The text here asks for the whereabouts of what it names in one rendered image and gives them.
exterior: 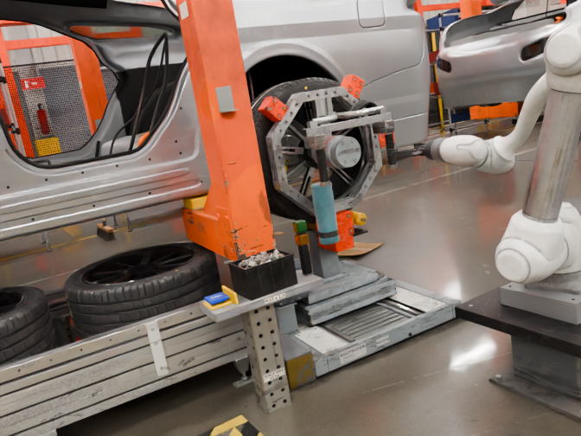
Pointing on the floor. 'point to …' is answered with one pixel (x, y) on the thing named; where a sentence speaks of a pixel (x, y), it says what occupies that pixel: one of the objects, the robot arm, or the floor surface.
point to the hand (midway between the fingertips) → (403, 150)
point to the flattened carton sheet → (359, 249)
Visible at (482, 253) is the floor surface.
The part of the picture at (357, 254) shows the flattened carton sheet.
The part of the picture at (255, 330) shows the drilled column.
